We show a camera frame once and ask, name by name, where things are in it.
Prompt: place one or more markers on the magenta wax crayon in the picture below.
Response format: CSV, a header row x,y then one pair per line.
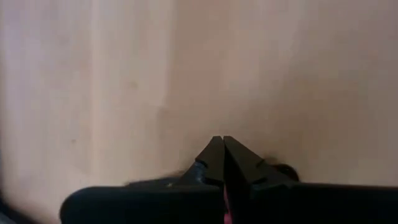
x,y
226,214

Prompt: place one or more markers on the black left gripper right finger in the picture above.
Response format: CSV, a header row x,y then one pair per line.
x,y
295,205

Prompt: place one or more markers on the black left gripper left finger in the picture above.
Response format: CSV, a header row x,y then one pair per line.
x,y
155,205

